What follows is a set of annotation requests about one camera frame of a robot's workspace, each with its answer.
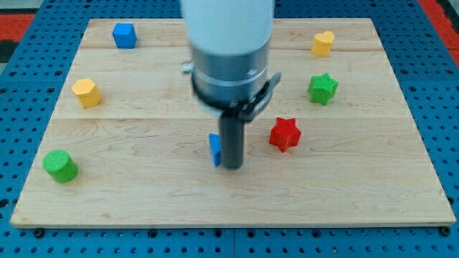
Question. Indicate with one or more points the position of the red star block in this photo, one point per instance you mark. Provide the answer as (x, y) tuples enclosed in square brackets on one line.
[(285, 134)]

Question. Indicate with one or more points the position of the blue cube block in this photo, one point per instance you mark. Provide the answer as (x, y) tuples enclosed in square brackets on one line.
[(124, 35)]

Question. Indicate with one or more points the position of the green star block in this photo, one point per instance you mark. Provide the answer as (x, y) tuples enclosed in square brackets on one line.
[(322, 88)]

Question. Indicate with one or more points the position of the yellow hexagon block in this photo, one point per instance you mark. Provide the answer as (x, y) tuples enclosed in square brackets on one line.
[(87, 92)]

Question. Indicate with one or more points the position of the yellow heart block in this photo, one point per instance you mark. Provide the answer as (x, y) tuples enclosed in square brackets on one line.
[(322, 43)]

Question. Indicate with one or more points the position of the green cylinder block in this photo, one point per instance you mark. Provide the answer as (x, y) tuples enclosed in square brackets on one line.
[(60, 166)]

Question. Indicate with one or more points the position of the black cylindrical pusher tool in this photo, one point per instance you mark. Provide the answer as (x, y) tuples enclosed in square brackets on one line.
[(232, 134)]

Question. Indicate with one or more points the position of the wooden board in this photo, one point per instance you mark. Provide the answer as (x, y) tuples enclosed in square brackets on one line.
[(143, 153)]

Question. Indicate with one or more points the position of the blue triangle block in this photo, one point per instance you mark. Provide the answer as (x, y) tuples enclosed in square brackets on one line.
[(215, 149)]

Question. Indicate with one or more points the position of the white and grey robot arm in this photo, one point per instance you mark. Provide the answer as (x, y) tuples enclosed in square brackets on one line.
[(229, 42)]

